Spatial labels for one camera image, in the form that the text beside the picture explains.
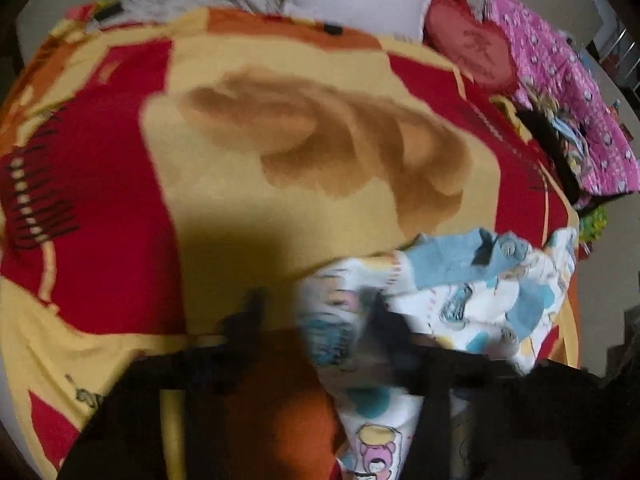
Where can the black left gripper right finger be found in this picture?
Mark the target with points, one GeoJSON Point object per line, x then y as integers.
{"type": "Point", "coordinates": [499, 447]}

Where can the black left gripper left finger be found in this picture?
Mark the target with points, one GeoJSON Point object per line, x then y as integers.
{"type": "Point", "coordinates": [248, 408]}

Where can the white cartoon print baby shirt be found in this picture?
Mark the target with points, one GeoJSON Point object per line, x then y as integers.
{"type": "Point", "coordinates": [479, 292]}

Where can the dark cartoon print garment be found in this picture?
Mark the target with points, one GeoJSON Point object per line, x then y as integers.
{"type": "Point", "coordinates": [562, 140]}

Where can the yellow red orange rose blanket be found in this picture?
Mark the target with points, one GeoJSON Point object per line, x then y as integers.
{"type": "Point", "coordinates": [153, 177]}

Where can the red heart shaped cushion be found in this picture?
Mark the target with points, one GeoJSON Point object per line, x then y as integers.
{"type": "Point", "coordinates": [480, 49]}

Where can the pink patterned quilt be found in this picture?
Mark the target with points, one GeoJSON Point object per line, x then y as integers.
{"type": "Point", "coordinates": [548, 66]}

